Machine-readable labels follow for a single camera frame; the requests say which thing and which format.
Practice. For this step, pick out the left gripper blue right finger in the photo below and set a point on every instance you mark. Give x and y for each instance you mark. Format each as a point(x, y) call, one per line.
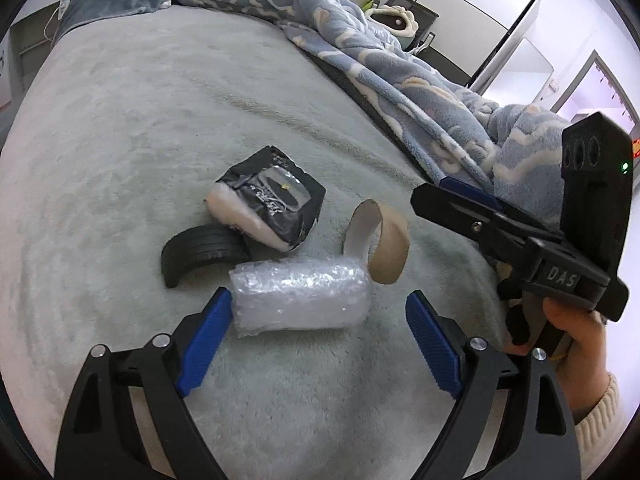
point(440, 350)

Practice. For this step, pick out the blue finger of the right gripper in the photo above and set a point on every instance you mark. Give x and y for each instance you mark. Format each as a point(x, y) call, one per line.
point(470, 192)

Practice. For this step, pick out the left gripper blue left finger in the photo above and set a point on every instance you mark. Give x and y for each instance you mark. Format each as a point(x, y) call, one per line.
point(198, 338)

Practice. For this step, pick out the right forearm cream sweater sleeve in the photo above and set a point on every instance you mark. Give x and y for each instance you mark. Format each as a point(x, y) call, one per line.
point(599, 431)

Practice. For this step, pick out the right hand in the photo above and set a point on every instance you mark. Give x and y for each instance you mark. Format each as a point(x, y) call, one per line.
point(581, 369)

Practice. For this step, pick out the blue patterned fleece blanket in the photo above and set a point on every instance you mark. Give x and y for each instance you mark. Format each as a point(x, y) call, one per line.
point(513, 152)

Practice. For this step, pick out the black curved rubber piece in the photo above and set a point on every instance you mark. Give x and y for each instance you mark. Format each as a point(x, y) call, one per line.
point(200, 246)

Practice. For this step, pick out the tall cardboard tape core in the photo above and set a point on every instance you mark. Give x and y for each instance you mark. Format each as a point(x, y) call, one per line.
point(378, 236)

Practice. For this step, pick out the black foil packet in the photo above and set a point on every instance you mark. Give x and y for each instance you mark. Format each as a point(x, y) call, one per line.
point(268, 198)

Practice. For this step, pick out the white wardrobe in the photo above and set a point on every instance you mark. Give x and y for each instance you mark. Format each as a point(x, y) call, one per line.
point(467, 41)

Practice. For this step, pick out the cream cat bed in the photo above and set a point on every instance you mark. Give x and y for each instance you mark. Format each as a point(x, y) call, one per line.
point(399, 22)

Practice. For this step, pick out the grey green bed sheet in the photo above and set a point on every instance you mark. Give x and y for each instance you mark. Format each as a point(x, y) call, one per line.
point(106, 239)

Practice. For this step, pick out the white dressing table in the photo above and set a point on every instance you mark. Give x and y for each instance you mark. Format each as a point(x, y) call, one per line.
point(26, 45)

